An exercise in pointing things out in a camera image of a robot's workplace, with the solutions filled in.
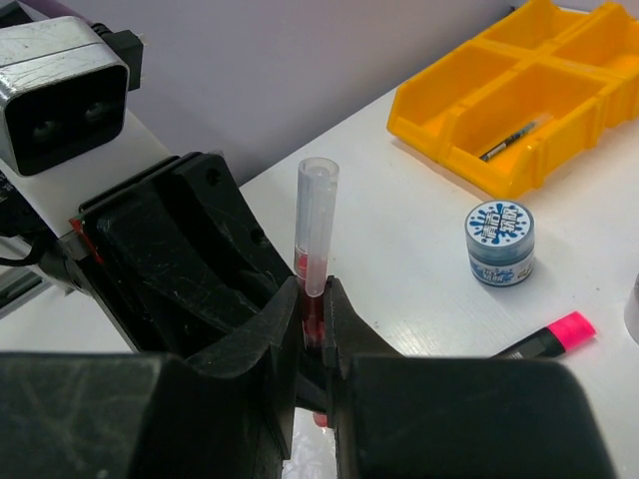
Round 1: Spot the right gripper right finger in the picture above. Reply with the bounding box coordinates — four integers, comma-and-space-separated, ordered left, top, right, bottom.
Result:
323, 278, 616, 478

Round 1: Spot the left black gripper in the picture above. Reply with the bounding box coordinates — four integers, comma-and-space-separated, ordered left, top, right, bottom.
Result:
36, 153, 293, 354

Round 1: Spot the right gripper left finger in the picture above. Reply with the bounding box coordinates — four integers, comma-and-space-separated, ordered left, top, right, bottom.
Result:
1, 278, 302, 478

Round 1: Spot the red pen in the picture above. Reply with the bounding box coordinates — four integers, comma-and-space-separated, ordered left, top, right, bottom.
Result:
294, 243, 333, 428

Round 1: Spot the clear red-pen cap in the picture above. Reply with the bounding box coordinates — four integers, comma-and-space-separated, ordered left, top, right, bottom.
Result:
294, 158, 339, 298

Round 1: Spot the blue-lidded round jar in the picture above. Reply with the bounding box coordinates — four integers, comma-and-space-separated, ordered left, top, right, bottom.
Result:
464, 200, 535, 287

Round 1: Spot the clear tape roll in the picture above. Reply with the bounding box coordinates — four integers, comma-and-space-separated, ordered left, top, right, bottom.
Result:
624, 275, 639, 344

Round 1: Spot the blue pen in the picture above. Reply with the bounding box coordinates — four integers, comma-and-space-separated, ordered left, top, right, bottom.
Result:
479, 113, 554, 163

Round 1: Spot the pink highlighter marker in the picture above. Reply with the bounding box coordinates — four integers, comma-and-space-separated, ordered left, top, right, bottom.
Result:
494, 311, 596, 359

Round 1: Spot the yellow four-compartment plastic bin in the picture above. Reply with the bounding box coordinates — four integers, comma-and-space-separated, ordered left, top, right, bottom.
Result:
387, 1, 638, 199

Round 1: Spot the metal base rail plate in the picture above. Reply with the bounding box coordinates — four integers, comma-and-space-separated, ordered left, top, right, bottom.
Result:
0, 265, 53, 318

